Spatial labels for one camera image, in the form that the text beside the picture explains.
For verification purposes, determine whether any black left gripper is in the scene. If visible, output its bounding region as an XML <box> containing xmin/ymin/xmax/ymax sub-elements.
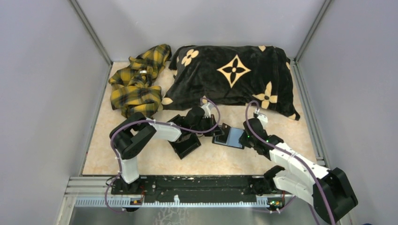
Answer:
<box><xmin>191</xmin><ymin>114</ymin><xmax>225</xmax><ymax>137</ymax></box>

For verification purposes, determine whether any black blue card holder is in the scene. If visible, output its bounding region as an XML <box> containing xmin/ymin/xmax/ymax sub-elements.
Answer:
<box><xmin>212</xmin><ymin>123</ymin><xmax>245</xmax><ymax>149</ymax></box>

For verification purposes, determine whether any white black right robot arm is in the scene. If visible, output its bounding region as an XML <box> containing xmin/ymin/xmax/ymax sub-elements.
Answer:
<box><xmin>241</xmin><ymin>118</ymin><xmax>359</xmax><ymax>225</ymax></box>

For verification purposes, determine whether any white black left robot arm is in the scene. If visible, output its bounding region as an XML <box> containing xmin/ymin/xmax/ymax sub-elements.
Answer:
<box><xmin>109</xmin><ymin>104</ymin><xmax>224</xmax><ymax>194</ymax></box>

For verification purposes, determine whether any black plastic card tray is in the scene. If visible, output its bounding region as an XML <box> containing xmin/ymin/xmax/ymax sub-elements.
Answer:
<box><xmin>169</xmin><ymin>114</ymin><xmax>201</xmax><ymax>159</ymax></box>

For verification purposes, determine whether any black floral pillow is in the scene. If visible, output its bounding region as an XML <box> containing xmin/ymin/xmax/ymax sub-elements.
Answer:
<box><xmin>161</xmin><ymin>45</ymin><xmax>300</xmax><ymax>120</ymax></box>

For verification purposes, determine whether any yellow plaid cloth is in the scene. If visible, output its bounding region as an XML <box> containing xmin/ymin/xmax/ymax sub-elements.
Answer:
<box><xmin>108</xmin><ymin>44</ymin><xmax>172</xmax><ymax>118</ymax></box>

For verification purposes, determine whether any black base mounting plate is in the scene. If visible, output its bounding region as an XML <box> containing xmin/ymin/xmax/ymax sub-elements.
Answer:
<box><xmin>111</xmin><ymin>175</ymin><xmax>282</xmax><ymax>203</ymax></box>

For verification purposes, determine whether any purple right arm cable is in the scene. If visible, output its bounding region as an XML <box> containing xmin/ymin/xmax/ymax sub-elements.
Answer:
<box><xmin>245</xmin><ymin>100</ymin><xmax>337</xmax><ymax>225</ymax></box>

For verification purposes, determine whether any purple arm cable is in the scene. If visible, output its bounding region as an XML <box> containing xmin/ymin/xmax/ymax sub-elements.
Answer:
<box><xmin>104</xmin><ymin>97</ymin><xmax>222</xmax><ymax>214</ymax></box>
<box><xmin>245</xmin><ymin>100</ymin><xmax>337</xmax><ymax>225</ymax></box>

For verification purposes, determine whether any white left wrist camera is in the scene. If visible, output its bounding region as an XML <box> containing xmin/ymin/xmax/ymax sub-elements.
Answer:
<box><xmin>200</xmin><ymin>102</ymin><xmax>214</xmax><ymax>118</ymax></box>

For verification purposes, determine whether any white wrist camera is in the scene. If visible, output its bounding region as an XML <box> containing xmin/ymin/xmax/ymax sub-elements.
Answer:
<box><xmin>253</xmin><ymin>112</ymin><xmax>268</xmax><ymax>127</ymax></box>
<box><xmin>200</xmin><ymin>102</ymin><xmax>214</xmax><ymax>118</ymax></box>

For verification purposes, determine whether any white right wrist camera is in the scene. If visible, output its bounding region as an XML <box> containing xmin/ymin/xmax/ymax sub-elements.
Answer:
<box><xmin>253</xmin><ymin>112</ymin><xmax>268</xmax><ymax>127</ymax></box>

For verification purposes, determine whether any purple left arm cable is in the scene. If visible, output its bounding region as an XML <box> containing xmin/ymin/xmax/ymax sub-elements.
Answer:
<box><xmin>104</xmin><ymin>97</ymin><xmax>222</xmax><ymax>214</ymax></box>

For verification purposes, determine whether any aluminium front frame rail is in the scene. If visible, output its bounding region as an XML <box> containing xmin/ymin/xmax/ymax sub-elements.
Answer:
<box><xmin>63</xmin><ymin>174</ymin><xmax>346</xmax><ymax>208</ymax></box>

